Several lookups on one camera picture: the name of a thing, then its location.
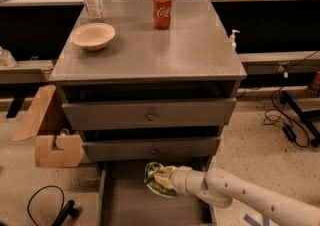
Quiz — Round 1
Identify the brown cardboard box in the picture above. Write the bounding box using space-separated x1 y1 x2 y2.
12 84 90 168

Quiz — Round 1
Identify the black metal stand leg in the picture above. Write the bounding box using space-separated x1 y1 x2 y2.
280 91 320 147

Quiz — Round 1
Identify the red coca-cola can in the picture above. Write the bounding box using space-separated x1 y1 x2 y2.
153 0 172 29

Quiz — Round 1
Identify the black floor cable right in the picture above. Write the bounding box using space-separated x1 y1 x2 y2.
262 49 320 148

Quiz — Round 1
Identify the grey top drawer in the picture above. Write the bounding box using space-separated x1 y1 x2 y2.
62 98 236 131

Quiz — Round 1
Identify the grey drawer cabinet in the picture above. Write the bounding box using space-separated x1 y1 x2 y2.
48 0 248 226

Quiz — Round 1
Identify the black floor cable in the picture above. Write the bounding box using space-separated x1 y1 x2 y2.
262 49 320 148
26 185 81 226

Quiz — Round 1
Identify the grey open bottom drawer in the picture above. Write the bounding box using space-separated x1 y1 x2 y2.
96 160 216 226

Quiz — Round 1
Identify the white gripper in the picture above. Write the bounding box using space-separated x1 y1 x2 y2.
154 166 205 194

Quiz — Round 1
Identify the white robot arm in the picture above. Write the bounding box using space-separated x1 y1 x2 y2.
152 166 320 226

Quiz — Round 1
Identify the black floor cable left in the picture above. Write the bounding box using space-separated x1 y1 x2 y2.
26 185 81 226

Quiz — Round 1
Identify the green jalapeno chip bag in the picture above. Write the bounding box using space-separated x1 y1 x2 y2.
144 162 177 198

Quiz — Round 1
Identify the grey middle drawer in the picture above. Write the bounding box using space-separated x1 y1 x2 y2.
82 137 221 161

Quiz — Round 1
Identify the clear plastic container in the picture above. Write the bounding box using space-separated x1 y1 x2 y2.
0 46 17 69

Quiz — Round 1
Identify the white pump sanitizer bottle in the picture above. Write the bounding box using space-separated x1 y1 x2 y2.
229 29 240 51

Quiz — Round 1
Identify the white paper bowl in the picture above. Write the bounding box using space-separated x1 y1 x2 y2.
71 23 115 51

